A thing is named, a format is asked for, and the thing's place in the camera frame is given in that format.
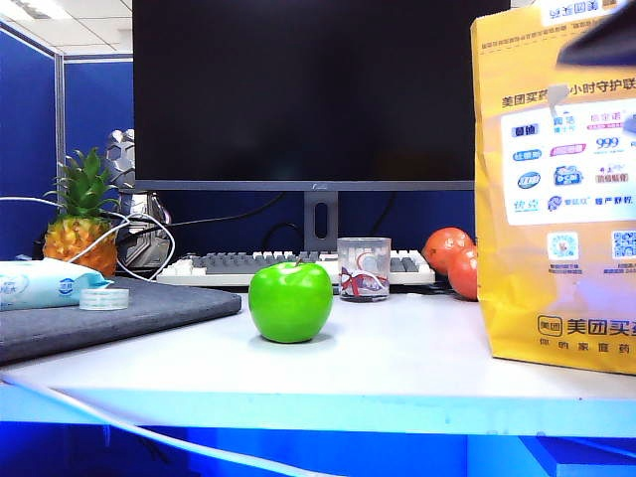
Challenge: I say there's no green apple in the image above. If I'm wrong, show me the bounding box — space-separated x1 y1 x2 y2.
247 258 335 345

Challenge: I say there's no yellow printed paper bag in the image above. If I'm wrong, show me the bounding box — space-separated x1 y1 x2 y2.
469 0 636 377

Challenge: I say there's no grey monitor stand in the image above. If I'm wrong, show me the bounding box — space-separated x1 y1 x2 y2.
303 190 340 255

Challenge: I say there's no clear plastic jar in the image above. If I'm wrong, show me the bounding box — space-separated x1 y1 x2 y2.
336 237 393 303

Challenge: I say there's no white grey mechanical keyboard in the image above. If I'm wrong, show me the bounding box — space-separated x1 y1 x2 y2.
155 248 437 289

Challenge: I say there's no red tomato rear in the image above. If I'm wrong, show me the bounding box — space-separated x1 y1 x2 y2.
421 227 477 272

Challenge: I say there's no red tomato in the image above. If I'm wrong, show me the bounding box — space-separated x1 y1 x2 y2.
446 246 481 302
421 227 477 272

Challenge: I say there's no black computer monitor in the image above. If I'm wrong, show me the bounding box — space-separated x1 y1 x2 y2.
131 0 513 193

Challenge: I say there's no red tomato front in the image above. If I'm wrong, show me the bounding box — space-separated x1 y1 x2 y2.
446 246 481 302

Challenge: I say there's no grey desk mat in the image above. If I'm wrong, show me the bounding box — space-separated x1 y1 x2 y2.
0 275 243 368

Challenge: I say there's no silver robot figure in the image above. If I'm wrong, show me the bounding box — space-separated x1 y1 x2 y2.
102 128 173 273

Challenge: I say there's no clear tape roll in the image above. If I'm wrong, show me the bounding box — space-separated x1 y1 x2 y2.
79 286 131 312

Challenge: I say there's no toy pineapple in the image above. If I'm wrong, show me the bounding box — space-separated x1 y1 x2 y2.
41 146 122 278

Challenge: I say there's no light blue wet wipes pack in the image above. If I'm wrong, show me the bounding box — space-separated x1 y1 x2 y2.
0 257 115 313

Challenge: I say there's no blue cubicle side partition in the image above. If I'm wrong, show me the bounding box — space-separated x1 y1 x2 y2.
0 19 66 262

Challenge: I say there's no black looped cable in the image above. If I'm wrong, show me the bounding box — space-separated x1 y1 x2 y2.
261 220 305 255

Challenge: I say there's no black monitor cable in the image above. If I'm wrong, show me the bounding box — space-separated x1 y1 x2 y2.
166 192 289 231

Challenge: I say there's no thin white cable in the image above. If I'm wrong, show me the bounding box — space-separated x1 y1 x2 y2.
0 195 177 282

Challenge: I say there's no thick white cable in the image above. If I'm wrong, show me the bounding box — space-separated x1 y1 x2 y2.
0 371 329 477

